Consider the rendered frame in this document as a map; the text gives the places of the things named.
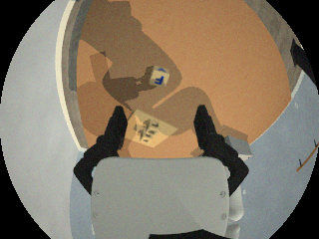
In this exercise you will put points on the tan flat mat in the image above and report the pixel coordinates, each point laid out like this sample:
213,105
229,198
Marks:
137,123

